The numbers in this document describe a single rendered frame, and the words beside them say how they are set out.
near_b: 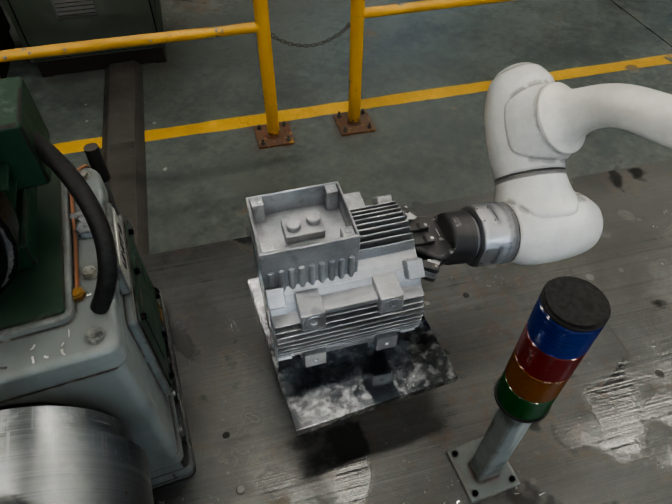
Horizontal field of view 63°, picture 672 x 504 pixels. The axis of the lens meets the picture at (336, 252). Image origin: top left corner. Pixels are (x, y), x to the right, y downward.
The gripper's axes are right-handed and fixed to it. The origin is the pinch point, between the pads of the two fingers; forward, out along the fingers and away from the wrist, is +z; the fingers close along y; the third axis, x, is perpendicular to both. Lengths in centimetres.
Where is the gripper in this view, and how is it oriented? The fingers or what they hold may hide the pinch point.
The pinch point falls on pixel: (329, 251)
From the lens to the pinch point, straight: 72.0
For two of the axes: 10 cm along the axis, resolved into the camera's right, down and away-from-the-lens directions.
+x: -1.3, 6.8, 7.2
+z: -9.6, 1.0, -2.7
